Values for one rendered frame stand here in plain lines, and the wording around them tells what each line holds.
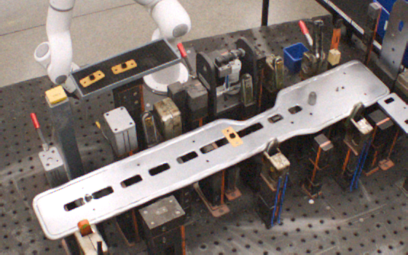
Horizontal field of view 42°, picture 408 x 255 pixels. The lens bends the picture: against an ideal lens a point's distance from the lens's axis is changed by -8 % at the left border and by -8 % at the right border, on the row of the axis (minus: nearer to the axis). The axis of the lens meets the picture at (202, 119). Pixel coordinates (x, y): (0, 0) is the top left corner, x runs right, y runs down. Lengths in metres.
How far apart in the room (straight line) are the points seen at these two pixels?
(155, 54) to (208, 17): 2.09
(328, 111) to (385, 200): 0.45
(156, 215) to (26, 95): 1.12
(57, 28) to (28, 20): 2.30
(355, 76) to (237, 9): 2.06
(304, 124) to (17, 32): 2.68
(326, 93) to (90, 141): 0.96
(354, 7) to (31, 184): 1.57
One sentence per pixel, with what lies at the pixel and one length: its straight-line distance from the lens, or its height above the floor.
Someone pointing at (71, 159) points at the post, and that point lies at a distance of 2.14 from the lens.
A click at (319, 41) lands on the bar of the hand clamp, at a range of 2.16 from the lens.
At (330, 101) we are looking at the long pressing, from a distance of 2.11.
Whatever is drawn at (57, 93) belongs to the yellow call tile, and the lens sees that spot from 1.93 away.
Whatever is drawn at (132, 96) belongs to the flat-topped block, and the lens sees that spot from 2.03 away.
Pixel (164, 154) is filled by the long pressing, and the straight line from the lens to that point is 1.90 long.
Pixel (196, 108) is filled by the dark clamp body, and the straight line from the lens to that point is 2.01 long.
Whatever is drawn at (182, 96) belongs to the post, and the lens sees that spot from 1.98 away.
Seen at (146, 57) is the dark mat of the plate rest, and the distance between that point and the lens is 2.00.
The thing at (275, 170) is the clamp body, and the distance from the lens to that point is 1.84.
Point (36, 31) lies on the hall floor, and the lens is 4.17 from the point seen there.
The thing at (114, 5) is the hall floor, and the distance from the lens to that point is 4.26.
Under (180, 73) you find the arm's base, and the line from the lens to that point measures 2.48.
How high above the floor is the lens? 2.48
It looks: 48 degrees down
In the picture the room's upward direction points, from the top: straight up
